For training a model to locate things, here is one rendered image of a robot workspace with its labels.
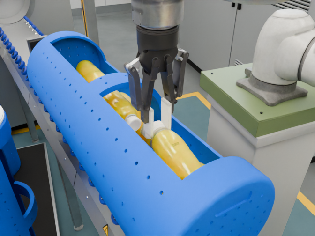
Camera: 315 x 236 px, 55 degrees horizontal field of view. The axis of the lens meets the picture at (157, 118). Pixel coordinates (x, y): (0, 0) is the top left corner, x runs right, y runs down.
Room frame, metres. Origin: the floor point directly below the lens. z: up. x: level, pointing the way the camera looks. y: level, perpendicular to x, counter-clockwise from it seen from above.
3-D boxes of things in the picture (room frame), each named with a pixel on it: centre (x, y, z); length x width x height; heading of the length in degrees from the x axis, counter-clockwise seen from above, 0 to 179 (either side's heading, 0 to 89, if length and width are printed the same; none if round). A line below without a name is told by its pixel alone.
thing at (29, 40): (1.41, 0.57, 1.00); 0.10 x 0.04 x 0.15; 123
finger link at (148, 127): (0.52, 0.02, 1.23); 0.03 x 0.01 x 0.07; 33
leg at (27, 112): (1.96, 1.01, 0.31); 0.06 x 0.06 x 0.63; 33
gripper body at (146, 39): (0.53, 0.00, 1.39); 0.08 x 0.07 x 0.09; 123
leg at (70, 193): (1.14, 0.48, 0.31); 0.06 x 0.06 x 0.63; 33
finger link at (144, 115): (0.51, 0.03, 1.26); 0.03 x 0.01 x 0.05; 123
